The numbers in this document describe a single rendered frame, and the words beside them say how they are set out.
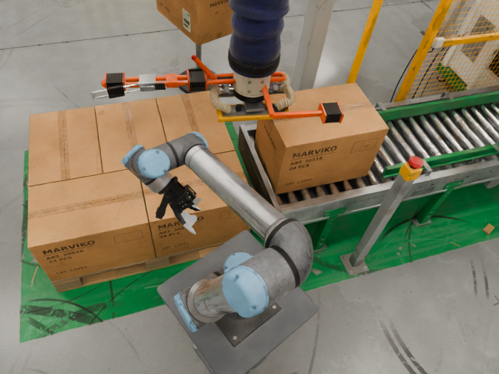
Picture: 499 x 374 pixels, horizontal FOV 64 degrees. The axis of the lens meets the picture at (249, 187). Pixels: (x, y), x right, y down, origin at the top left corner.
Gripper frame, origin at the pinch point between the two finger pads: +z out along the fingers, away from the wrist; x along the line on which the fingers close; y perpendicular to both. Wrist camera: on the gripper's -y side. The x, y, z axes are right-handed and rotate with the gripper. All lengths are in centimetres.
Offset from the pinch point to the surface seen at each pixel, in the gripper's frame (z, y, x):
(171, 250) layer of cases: 38, -65, 64
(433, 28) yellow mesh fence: 48, 132, 143
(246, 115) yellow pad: -7, 28, 51
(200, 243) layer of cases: 48, -51, 70
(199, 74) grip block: -33, 23, 56
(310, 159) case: 39, 35, 68
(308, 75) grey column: 42, 50, 199
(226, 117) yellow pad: -12, 21, 49
